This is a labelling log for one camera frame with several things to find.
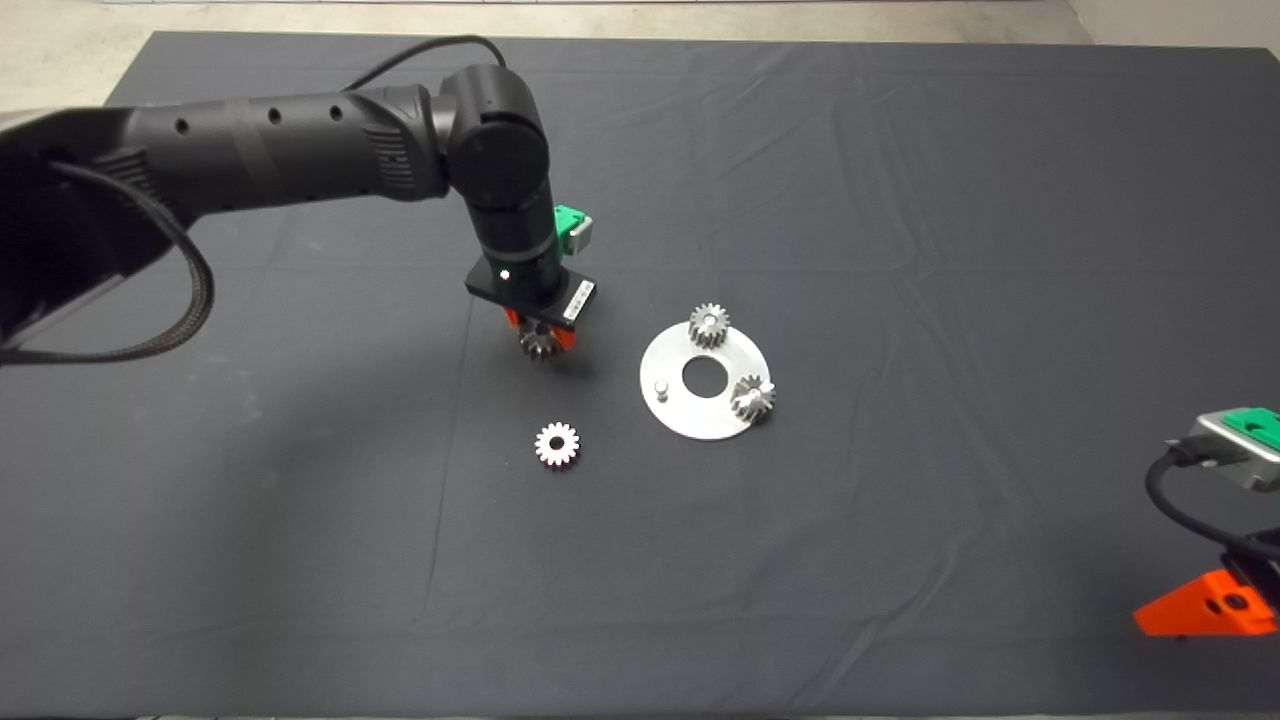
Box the dark grey table cloth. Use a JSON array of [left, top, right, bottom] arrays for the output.
[[0, 32, 1280, 720]]

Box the large steel gear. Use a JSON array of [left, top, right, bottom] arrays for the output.
[[517, 325, 565, 364]]

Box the small steel gear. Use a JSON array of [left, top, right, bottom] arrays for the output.
[[730, 375, 777, 424], [534, 421, 582, 469], [688, 303, 731, 351]]

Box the thick black camera cable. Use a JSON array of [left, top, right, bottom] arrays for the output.
[[1144, 447, 1280, 563]]

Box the thin black camera cable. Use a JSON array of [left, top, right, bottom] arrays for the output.
[[345, 34, 512, 91]]

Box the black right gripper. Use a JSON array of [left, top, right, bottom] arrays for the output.
[[1132, 540, 1280, 639]]

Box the green right camera mount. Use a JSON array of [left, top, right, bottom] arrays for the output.
[[1222, 407, 1280, 453]]

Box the braided black cable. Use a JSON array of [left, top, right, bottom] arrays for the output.
[[0, 160, 216, 366]]

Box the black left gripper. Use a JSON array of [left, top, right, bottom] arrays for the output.
[[465, 258, 599, 352]]

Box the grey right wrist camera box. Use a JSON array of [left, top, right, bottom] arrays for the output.
[[1165, 410, 1280, 494]]

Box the round metal plate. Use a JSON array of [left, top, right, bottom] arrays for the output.
[[639, 322, 769, 442]]

